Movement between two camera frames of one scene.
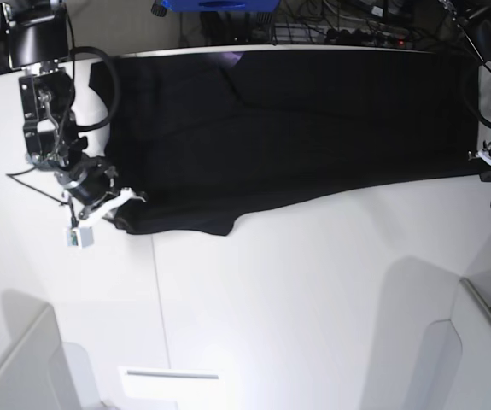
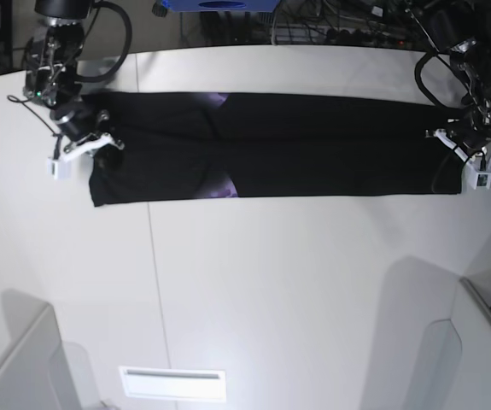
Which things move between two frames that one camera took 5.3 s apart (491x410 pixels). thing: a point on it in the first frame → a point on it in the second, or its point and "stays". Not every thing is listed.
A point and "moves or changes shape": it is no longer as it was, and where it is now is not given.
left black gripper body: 97,178 → 78,120
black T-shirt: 202,134 moves or changes shape
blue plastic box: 219,6 stays
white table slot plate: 174,384 stays
